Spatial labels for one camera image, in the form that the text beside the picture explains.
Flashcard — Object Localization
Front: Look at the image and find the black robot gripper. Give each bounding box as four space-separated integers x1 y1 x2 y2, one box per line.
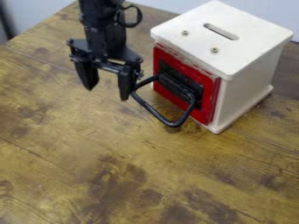
66 22 144 101

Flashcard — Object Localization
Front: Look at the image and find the red wooden drawer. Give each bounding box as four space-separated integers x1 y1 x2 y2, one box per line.
153 44 220 125

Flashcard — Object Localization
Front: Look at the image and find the black metal drawer handle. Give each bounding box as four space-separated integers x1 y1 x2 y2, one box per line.
129 73 205 129

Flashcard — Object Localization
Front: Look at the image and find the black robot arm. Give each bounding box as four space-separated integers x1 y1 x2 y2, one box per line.
66 0 144 101

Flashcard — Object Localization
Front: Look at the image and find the white wooden box cabinet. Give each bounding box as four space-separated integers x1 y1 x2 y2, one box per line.
151 1 293 134

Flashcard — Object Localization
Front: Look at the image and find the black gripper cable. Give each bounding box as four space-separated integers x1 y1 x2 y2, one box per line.
115 3 144 29

